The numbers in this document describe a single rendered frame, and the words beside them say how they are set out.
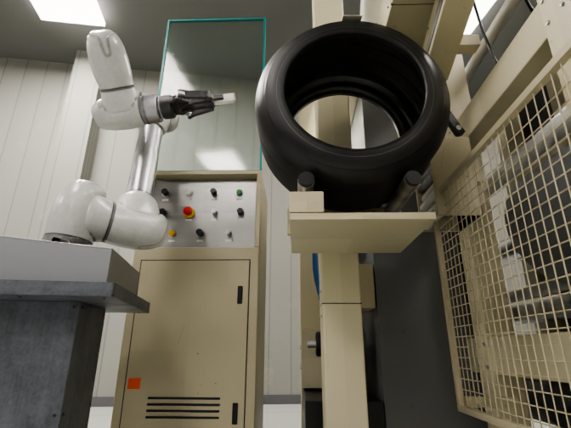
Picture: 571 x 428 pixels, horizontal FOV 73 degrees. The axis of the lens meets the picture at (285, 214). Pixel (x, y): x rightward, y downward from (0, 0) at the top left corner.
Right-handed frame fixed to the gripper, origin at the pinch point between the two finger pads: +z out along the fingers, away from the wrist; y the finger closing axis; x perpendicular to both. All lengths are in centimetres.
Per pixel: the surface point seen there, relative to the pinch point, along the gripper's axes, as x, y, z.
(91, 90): -219, 236, -167
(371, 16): -83, 55, 78
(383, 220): 51, -10, 38
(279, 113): 16.8, -12.3, 15.9
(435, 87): 16, -13, 61
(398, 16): -30, 6, 67
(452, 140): 17, 18, 77
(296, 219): 48, -11, 16
